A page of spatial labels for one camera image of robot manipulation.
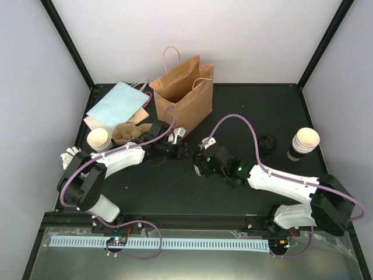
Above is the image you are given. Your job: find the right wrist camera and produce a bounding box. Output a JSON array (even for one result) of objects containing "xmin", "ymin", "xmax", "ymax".
[{"xmin": 199, "ymin": 137, "xmax": 216, "ymax": 150}]

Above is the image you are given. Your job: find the paper cup stack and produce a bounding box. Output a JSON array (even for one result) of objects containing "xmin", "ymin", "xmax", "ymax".
[
  {"xmin": 287, "ymin": 127, "xmax": 320, "ymax": 162},
  {"xmin": 87, "ymin": 128, "xmax": 112, "ymax": 153}
]

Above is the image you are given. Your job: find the brown pulp cup carrier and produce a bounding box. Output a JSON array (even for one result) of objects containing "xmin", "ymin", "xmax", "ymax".
[{"xmin": 112, "ymin": 123, "xmax": 152, "ymax": 145}]

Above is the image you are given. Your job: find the light blue cable duct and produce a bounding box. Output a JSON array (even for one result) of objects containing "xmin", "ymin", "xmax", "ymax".
[{"xmin": 49, "ymin": 236, "xmax": 269, "ymax": 253}]

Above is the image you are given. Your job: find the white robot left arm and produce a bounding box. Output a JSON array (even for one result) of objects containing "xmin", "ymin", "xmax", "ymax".
[{"xmin": 57, "ymin": 120, "xmax": 192, "ymax": 233}]

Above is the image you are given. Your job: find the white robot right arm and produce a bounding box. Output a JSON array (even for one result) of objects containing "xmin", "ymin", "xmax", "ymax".
[{"xmin": 193, "ymin": 143, "xmax": 354, "ymax": 236}]

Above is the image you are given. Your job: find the black lid stack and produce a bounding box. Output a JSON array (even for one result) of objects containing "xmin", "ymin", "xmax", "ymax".
[{"xmin": 258, "ymin": 135, "xmax": 277, "ymax": 153}]

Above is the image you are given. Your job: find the black aluminium rail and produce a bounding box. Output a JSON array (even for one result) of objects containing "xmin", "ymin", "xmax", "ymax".
[{"xmin": 109, "ymin": 214, "xmax": 278, "ymax": 234}]

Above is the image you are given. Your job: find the right paper cup stack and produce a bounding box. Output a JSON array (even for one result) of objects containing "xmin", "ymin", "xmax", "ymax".
[{"xmin": 287, "ymin": 127, "xmax": 320, "ymax": 162}]

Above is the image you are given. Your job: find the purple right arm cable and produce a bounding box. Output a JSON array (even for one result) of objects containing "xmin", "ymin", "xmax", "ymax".
[{"xmin": 209, "ymin": 114, "xmax": 367, "ymax": 260}]

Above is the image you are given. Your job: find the small brown paper bag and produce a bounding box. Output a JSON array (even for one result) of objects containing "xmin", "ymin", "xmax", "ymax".
[{"xmin": 128, "ymin": 107, "xmax": 149, "ymax": 124}]

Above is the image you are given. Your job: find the white plastic cutlery bundle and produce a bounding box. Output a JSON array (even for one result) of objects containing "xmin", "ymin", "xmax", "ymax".
[{"xmin": 60, "ymin": 146, "xmax": 82, "ymax": 170}]

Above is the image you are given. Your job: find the light blue paper bag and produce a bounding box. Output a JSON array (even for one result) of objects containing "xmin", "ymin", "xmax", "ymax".
[{"xmin": 87, "ymin": 82, "xmax": 149, "ymax": 127}]

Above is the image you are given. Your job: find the left paper cup stack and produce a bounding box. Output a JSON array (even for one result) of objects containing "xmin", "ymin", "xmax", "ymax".
[{"xmin": 87, "ymin": 128, "xmax": 112, "ymax": 153}]

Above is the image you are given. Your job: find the single white paper cup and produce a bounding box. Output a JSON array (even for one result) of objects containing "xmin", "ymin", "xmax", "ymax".
[{"xmin": 194, "ymin": 163, "xmax": 205, "ymax": 177}]

